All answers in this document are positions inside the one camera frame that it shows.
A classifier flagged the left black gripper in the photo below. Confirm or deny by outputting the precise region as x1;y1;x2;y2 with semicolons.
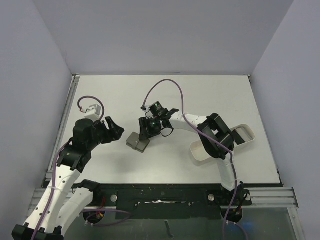
87;116;124;150

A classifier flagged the grey card holder wallet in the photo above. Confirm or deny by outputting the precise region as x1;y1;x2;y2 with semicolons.
126;132;150;153

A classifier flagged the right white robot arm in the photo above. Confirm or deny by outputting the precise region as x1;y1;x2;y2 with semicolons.
139;101;255;205

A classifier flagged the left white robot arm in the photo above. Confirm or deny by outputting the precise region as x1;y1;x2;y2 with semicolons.
11;116;125;240

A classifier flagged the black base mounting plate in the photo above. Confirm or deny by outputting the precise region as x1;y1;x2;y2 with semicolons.
87;184;252;220

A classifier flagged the white plastic tray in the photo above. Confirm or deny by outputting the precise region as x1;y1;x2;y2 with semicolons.
189;124;256;165

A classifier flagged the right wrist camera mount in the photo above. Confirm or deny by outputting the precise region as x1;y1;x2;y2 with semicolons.
140;105;154;119

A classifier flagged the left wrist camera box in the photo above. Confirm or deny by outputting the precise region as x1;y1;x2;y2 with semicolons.
84;104;102;122

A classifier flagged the aluminium rail frame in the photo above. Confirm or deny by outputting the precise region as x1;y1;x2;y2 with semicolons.
24;73;300;216

